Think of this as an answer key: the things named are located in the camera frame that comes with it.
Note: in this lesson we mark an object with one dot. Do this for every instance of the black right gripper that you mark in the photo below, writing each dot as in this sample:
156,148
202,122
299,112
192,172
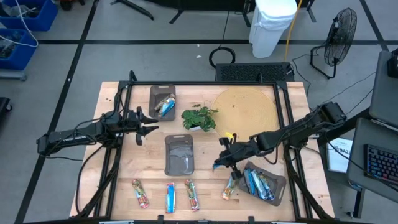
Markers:
242,151

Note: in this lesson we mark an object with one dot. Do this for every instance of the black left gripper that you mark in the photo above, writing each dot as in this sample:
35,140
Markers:
133,121

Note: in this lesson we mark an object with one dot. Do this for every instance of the green and white granola bar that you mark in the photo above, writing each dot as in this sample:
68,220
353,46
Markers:
161,104

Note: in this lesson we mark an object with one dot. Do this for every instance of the green and orange granola bar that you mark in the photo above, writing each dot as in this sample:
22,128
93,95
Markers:
229,189

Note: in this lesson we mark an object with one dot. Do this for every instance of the red chewy granola bar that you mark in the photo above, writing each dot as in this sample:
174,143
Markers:
191,195
140,194

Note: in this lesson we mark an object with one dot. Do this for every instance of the blue and white granola bar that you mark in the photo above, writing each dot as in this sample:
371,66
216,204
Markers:
264,186

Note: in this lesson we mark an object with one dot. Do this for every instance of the blue and red granola bar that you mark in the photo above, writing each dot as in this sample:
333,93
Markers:
170,197

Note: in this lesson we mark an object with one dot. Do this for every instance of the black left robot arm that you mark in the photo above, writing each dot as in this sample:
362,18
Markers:
77,137

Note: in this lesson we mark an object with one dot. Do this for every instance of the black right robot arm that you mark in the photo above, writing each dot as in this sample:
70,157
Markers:
304,127

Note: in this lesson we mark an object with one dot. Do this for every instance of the translucent grey plastic bin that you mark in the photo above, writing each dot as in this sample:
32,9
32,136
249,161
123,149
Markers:
155,115
178,161
278,189

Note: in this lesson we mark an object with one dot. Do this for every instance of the yellow tape tag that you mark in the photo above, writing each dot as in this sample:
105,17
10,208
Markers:
229,135

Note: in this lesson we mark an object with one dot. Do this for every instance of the green plant in white pot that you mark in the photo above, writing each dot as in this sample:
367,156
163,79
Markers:
199,119

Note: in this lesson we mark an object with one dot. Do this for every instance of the round wooden board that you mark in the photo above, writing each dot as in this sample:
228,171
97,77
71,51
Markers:
245,115

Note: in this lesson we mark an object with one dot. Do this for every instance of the black vented computer case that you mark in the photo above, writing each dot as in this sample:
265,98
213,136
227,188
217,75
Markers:
253,72

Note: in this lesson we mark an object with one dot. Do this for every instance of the white paper sign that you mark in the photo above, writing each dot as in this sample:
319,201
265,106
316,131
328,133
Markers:
339,158

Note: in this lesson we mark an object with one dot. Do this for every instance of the grey desk with keyboard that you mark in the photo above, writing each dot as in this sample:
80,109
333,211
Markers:
356,168

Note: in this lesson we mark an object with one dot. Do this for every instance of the black partition screen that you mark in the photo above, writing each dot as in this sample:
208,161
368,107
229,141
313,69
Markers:
202,2

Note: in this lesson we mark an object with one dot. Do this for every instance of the black desk leg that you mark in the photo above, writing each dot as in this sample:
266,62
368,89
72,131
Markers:
357,202

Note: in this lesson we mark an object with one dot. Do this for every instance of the white trash bin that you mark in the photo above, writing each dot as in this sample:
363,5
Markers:
270,31

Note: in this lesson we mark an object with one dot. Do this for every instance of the grey crate base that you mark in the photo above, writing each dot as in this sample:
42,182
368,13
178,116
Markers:
12,74

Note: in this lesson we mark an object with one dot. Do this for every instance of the blue plastic storage crate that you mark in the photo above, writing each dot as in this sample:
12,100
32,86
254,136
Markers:
21,53
34,18

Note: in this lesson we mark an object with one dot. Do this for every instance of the black object at floor edge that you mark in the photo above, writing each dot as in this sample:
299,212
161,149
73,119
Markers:
3,107

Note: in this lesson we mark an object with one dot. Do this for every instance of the black backlit keyboard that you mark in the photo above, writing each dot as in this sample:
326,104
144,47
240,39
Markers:
382,165

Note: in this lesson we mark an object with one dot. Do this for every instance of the black floor fan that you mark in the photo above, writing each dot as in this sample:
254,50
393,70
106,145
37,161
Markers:
340,37

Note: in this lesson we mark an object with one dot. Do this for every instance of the grey desk top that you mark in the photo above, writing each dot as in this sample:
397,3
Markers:
385,93

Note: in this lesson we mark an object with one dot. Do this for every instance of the black device on desk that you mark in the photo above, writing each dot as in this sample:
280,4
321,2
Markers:
393,65

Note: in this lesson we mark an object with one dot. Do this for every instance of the black metal table frame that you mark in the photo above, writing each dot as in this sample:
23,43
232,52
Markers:
199,83

